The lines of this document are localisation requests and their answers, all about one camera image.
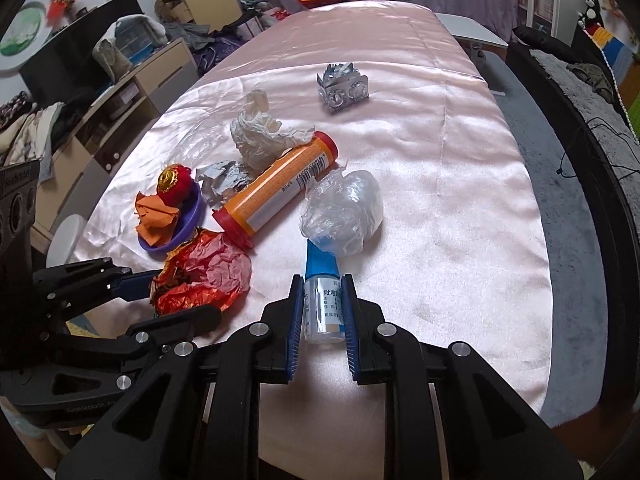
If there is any black cat plush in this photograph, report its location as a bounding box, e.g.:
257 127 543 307
577 0 604 29

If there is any crumpled white tissue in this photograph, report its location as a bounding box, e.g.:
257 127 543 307
230 89 314 172

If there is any orange crumpled paper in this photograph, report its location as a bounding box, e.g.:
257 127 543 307
134 193 180 247

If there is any purple bag on floor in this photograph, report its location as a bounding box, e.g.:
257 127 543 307
192 35 245 77

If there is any red orange foil wrapper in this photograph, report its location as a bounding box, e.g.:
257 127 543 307
150 228 252 316

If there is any crumpled silver foil ball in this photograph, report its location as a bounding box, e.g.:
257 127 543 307
195 160 257 211

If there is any clear plastic wrap ball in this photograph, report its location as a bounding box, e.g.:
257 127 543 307
299 168 384 258

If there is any small blue capped bottle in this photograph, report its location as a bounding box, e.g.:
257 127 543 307
304 240 345 344

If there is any orange tube red cap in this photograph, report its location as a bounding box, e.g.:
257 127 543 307
213 131 338 250

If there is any wooden tv cabinet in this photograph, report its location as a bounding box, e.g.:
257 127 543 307
32 39 198 246

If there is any pink satin tablecloth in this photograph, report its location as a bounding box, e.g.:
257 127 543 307
69 0 554 470

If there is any white side table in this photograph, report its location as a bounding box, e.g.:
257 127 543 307
435 12 508 50

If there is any purple plastic plate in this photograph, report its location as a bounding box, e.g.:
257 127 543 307
138 182 206 255

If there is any black television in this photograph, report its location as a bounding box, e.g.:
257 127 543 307
20 0 142 107

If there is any white cylindrical trash bin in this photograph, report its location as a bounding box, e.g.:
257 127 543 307
46 214 87 268

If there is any grey sofa throw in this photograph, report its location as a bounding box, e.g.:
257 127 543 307
530 50 639 223

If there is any striped knitted blanket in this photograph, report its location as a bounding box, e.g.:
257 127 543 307
587 25 640 136

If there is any red gold round ornament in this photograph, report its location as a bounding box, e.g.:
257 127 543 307
156 164 193 207

